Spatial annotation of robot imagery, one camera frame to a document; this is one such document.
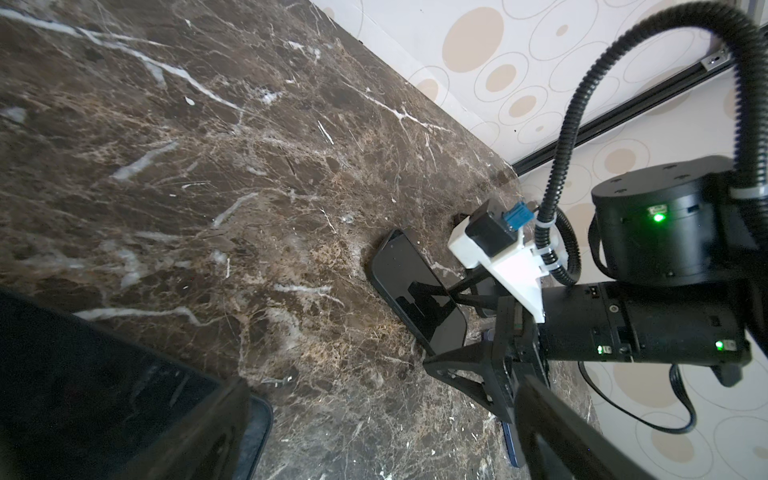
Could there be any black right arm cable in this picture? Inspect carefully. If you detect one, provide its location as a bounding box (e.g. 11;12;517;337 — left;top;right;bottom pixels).
533;0;768;286

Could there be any black smartphone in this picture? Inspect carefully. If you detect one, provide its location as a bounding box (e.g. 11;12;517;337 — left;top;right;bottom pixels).
367;229;467;356
1;290;273;479

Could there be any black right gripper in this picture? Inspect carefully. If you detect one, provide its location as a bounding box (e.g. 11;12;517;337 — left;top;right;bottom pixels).
423;296;549;423

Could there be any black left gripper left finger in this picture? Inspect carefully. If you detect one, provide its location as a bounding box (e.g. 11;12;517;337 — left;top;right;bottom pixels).
113;378;250;479

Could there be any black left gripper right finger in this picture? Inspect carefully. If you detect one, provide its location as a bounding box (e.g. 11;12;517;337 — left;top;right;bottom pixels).
514;376;652;480

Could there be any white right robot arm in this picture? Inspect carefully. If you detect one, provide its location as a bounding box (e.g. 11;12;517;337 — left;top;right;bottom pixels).
425;156;761;421

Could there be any black corner frame post right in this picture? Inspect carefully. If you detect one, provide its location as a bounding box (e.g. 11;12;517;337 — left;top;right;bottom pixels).
509;50;734;175

